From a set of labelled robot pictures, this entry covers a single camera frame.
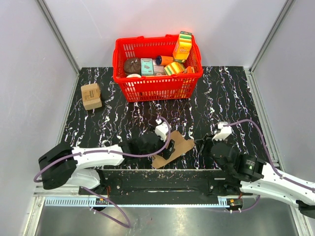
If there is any brown cardboard box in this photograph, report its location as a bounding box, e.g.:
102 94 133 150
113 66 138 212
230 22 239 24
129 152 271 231
152 130 195 169

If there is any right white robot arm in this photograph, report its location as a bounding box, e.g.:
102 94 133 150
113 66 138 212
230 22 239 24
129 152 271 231
196 135 315 218

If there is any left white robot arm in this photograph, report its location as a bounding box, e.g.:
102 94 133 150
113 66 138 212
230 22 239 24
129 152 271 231
33 131 174 195

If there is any pink white snack box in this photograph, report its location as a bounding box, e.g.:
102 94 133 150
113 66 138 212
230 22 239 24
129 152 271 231
153 59 165 76

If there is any teal snack box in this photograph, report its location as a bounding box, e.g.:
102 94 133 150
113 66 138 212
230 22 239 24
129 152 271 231
140 58 154 76

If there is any small folded cardboard box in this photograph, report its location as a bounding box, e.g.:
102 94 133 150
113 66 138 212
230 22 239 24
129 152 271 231
81 83 102 111

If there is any small orange packet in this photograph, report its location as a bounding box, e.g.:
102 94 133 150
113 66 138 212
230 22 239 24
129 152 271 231
183 66 195 74

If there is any yellow green sponge pack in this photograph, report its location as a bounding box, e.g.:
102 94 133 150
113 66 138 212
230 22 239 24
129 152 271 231
164 61 185 76

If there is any red plastic shopping basket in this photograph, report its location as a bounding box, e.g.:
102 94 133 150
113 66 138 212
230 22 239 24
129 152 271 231
112 34 203 102

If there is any brown round chocolate cake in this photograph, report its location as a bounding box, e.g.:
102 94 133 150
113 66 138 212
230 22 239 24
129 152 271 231
124 58 141 75

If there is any orange blue can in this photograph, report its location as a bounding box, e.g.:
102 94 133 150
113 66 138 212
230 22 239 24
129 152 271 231
155 56 174 66

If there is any tall orange yellow carton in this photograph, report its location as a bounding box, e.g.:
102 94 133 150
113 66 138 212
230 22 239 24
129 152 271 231
172 31 192 63

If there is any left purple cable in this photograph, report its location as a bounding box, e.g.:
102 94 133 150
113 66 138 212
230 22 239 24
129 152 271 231
33 117 172 229

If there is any purple cable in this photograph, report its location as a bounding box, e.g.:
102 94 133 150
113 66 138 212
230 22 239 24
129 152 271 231
221 119 315 213
33 117 172 229

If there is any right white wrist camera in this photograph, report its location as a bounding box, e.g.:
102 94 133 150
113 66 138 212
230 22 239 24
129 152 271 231
212 121 232 141

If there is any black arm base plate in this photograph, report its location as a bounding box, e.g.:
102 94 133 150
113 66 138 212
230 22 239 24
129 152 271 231
91 170 240 196

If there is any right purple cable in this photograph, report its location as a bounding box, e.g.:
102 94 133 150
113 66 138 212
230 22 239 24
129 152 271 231
221 119 315 213

